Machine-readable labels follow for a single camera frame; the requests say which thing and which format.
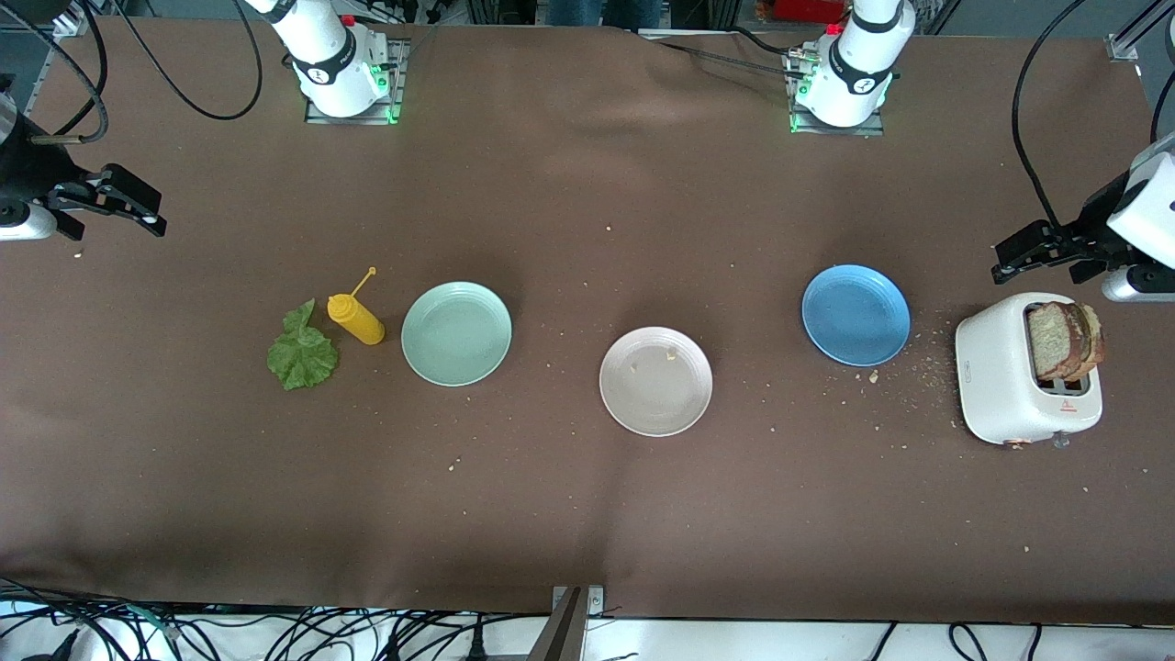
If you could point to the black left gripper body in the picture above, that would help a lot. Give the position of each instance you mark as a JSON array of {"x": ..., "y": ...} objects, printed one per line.
[{"x": 1095, "y": 218}]

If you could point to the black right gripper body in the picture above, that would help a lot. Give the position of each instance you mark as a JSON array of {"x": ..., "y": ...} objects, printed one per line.
[{"x": 26, "y": 168}]

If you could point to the brown bread slice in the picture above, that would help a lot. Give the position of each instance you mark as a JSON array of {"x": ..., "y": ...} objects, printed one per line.
[
  {"x": 1051, "y": 340},
  {"x": 1098, "y": 340}
]

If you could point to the green lettuce leaf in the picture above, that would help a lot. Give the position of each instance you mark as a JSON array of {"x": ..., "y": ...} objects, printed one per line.
[{"x": 303, "y": 358}]

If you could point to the yellow squeeze bottle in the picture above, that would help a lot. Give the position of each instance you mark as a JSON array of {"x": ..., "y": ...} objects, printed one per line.
[{"x": 358, "y": 321}]

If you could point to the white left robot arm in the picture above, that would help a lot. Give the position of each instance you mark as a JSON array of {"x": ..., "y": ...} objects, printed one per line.
[{"x": 858, "y": 73}]

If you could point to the blue plate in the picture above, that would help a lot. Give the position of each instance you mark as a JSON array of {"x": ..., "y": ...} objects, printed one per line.
[{"x": 856, "y": 317}]

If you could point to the mint green plate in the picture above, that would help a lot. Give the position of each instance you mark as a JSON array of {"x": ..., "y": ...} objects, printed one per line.
[{"x": 456, "y": 335}]

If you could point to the beige plate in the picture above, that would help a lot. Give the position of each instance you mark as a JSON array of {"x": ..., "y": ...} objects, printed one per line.
[{"x": 655, "y": 390}]

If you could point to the white toaster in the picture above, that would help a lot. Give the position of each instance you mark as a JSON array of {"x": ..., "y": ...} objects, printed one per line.
[{"x": 991, "y": 376}]

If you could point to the red box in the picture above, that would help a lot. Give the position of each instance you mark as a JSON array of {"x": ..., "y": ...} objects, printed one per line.
[{"x": 808, "y": 9}]

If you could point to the brown tablecloth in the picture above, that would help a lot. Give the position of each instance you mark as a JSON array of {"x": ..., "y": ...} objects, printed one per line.
[{"x": 551, "y": 229}]

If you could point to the person in blue jeans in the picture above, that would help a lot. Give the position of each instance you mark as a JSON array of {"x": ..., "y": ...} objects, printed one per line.
[{"x": 597, "y": 11}]

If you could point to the black power plug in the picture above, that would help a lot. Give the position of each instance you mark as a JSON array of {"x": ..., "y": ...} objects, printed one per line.
[{"x": 476, "y": 647}]

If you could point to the aluminium frame corner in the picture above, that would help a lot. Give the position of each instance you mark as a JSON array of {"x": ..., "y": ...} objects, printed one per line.
[{"x": 1122, "y": 46}]

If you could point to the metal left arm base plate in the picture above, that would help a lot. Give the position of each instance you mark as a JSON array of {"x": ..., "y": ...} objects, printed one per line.
[{"x": 872, "y": 129}]

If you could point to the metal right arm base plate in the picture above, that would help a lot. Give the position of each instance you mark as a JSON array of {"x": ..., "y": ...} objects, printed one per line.
[{"x": 321, "y": 117}]

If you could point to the silver metal bracket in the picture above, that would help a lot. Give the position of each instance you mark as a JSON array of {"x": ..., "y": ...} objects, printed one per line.
[{"x": 597, "y": 601}]

